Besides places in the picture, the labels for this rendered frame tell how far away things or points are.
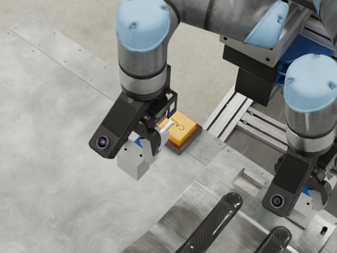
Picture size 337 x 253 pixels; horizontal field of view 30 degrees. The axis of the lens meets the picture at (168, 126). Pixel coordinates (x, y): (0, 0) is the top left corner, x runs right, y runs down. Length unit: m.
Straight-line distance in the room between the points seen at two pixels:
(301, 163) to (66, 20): 1.83
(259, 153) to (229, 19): 1.17
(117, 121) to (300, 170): 0.30
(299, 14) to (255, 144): 0.79
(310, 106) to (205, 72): 1.66
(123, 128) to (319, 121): 0.31
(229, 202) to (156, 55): 0.39
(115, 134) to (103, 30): 1.66
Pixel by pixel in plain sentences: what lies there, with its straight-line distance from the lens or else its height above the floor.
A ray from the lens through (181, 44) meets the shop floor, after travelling 2.59.
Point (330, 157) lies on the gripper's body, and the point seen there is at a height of 1.08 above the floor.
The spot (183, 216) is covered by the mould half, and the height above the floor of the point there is 0.88.
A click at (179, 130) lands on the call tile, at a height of 0.84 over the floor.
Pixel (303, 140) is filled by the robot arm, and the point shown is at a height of 1.17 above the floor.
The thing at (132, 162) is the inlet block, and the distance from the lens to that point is 1.14.
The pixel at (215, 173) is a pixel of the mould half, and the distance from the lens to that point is 1.21.
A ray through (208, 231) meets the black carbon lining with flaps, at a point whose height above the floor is 0.88.
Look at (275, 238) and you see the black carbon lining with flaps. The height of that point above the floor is 0.88.
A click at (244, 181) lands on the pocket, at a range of 1.24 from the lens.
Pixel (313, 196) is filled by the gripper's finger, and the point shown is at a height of 1.00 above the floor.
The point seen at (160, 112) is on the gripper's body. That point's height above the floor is 1.08.
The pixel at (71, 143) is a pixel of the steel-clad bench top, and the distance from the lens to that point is 1.36.
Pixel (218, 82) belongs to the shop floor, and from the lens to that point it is 2.48.
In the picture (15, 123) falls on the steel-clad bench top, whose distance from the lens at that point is 1.40.
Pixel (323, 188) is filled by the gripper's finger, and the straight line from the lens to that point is 1.05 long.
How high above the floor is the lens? 1.94
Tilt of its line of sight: 56 degrees down
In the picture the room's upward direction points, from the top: 3 degrees clockwise
